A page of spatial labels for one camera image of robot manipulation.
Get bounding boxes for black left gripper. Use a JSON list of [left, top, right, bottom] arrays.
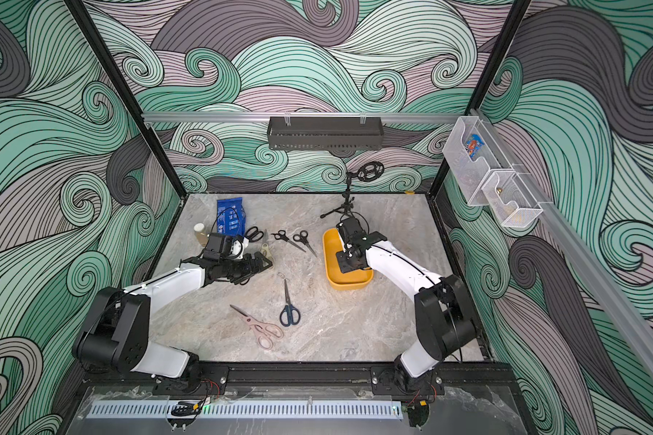
[[219, 252, 272, 283]]

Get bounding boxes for pink handled scissors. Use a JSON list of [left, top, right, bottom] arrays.
[[230, 304, 284, 351]]

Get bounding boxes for blue handled scissors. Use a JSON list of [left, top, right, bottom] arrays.
[[279, 280, 301, 327]]

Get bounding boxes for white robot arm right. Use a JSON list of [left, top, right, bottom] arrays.
[[336, 217, 479, 381]]

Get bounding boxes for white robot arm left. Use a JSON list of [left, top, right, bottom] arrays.
[[72, 253, 273, 379]]

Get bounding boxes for yellow plastic storage box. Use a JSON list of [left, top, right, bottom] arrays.
[[322, 227, 375, 291]]

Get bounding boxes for small black scissors left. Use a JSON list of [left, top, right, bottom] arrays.
[[271, 229, 305, 252]]

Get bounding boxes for small black scissors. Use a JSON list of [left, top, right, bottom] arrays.
[[271, 229, 305, 252], [292, 230, 317, 257]]

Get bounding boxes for small black scissors right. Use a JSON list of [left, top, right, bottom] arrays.
[[292, 230, 317, 257]]

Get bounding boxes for tan small bottle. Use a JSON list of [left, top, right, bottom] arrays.
[[193, 223, 209, 248]]

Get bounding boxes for blue snack packet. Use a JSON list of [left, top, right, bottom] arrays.
[[216, 198, 246, 236]]

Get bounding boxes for black mini tripod stand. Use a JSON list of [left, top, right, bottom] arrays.
[[319, 160, 386, 229]]

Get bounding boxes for white perforated front strip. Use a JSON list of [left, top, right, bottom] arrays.
[[85, 400, 404, 421]]

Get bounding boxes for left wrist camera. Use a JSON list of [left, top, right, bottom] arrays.
[[201, 233, 250, 261]]

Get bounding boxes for black hanging wall tray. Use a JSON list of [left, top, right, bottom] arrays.
[[267, 118, 385, 152]]

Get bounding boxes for clear wall bin large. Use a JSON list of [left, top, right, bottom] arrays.
[[443, 116, 506, 207]]

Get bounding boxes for clear wall bin small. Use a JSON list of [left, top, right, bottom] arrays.
[[481, 170, 542, 229]]

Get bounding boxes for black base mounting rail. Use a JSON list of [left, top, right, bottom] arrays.
[[85, 362, 520, 398]]

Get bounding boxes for aluminium rail back wall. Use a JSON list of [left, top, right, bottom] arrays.
[[141, 111, 462, 124]]

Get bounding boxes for aluminium rail wall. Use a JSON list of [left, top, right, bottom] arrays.
[[470, 109, 653, 380], [141, 111, 462, 124]]

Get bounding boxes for aluminium rail right wall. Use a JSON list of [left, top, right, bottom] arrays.
[[470, 109, 653, 380]]

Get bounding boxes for black corner frame post right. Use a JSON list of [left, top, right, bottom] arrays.
[[428, 0, 533, 196]]

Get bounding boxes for black corner frame post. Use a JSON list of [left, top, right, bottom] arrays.
[[428, 0, 533, 196], [65, 0, 188, 200]]

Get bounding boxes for black corner frame post left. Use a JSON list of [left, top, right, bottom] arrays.
[[65, 0, 188, 200]]

